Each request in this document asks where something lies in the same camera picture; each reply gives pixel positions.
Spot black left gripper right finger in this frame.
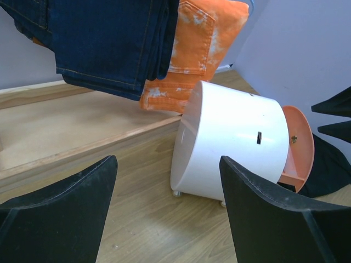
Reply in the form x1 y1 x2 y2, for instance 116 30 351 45
219 156 350 262

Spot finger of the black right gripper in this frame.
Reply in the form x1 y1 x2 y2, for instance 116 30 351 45
318 121 351 143
311 87 351 117

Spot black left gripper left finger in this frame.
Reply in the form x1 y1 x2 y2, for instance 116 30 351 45
1 156 118 262

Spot white rounded drawer organizer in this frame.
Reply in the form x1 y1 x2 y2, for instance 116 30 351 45
170 81 315 202

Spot black cloth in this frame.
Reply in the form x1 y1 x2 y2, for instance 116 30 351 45
299 135 350 198

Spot orange white garment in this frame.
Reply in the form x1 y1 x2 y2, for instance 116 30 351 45
139 0 249 113

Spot dark blue jeans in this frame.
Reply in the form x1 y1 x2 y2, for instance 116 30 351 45
1 0 179 101

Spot light blue wire hanger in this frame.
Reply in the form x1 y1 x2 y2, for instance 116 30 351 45
247 0 255 15

